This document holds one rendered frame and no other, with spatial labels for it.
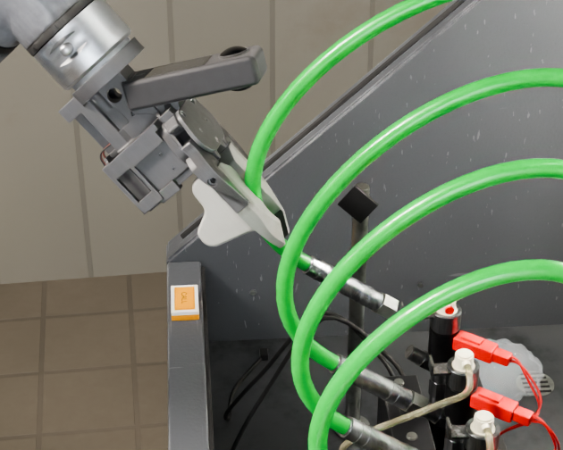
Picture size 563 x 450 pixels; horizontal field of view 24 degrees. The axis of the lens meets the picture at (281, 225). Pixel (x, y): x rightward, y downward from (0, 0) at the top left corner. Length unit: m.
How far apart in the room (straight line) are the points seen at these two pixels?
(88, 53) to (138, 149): 0.09
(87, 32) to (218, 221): 0.19
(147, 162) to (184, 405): 0.32
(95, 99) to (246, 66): 0.13
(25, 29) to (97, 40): 0.06
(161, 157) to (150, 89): 0.06
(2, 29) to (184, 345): 0.45
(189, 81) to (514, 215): 0.58
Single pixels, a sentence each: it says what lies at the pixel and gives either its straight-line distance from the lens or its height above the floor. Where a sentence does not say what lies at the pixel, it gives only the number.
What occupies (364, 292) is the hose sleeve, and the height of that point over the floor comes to 1.13.
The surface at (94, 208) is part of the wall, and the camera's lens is 3.05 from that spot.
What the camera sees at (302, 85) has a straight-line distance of 1.05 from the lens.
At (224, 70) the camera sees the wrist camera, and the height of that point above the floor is 1.34.
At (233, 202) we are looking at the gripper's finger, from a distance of 1.07.
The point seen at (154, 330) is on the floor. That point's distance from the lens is 2.97.
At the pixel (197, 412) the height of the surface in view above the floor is 0.95.
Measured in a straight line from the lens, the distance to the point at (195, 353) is 1.37.
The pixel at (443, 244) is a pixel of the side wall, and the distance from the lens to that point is 1.54.
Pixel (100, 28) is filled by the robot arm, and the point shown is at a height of 1.37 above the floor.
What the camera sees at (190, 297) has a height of 0.96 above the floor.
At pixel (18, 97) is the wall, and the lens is 2.91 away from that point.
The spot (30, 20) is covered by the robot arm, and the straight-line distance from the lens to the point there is 1.07.
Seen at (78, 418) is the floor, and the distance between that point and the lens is 2.76.
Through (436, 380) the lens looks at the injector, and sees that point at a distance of 1.24.
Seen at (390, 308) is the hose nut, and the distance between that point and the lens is 1.17.
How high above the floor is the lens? 1.81
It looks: 33 degrees down
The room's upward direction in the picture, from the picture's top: straight up
